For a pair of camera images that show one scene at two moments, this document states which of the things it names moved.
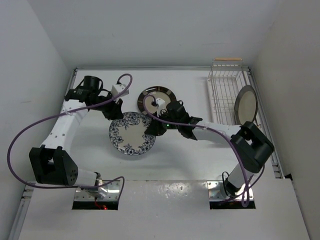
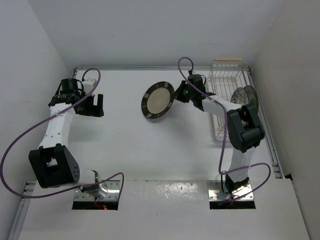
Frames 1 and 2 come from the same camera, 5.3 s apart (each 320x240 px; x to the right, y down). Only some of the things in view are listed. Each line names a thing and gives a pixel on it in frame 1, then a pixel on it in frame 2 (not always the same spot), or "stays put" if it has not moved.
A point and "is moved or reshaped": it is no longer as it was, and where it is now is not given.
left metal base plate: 109,191 stays put
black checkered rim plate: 155,92 is moved or reshaped
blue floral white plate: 127,134 -> 239,96
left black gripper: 114,112 -> 95,110
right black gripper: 155,127 -> 178,93
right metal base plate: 217,192 stays put
